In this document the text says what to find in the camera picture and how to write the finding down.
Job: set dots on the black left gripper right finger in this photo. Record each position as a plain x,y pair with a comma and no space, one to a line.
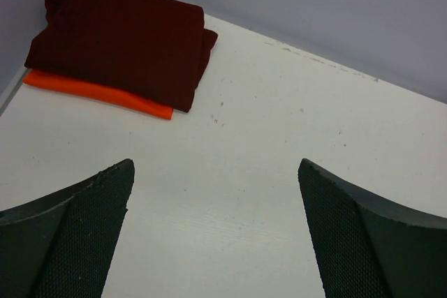
368,246

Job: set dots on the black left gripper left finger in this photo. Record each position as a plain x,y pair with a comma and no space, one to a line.
62,244

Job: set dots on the dark maroon folded t-shirt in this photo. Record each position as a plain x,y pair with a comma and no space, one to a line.
155,49

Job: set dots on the orange folded t-shirt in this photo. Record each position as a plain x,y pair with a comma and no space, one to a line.
66,85

